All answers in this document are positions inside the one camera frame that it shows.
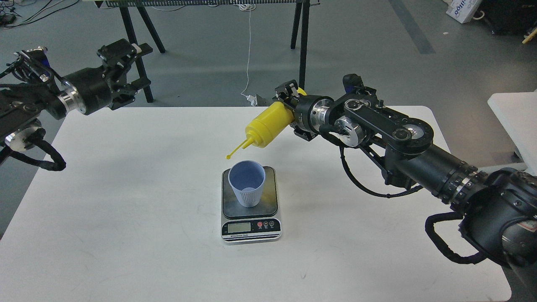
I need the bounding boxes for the blue plastic cup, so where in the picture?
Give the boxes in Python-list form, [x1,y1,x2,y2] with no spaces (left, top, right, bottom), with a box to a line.
[228,160,266,208]

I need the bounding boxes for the yellow squeeze bottle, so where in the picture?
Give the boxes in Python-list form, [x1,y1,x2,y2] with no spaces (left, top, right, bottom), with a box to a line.
[226,92,294,160]

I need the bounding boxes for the white hanging cable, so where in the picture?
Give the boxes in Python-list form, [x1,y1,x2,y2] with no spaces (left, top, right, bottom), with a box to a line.
[240,3,257,99]

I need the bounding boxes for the white cardboard box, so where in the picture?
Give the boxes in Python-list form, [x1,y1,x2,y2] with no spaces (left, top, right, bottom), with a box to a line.
[446,0,483,23]

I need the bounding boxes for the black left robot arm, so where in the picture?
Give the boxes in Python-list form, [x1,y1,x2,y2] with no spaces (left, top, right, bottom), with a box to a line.
[0,39,153,171]

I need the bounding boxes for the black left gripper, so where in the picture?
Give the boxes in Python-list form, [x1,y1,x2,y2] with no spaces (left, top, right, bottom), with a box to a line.
[59,39,153,115]

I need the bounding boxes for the black trestle table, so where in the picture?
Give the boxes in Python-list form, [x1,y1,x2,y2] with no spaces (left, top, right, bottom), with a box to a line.
[92,0,312,87]

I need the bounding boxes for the silver digital kitchen scale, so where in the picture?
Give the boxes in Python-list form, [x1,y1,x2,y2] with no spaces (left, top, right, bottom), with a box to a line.
[221,166,282,244]

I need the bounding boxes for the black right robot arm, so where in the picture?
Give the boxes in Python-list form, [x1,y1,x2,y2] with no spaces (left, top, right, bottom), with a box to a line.
[274,74,536,269]

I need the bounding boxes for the white power adapter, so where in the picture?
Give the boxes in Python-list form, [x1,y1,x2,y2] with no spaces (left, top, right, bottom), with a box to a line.
[246,94,271,107]

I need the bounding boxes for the black floor cables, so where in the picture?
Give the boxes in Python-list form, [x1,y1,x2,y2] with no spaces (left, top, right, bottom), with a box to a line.
[0,0,80,30]

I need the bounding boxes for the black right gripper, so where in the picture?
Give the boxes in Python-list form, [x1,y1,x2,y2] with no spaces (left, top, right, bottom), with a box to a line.
[275,80,334,141]

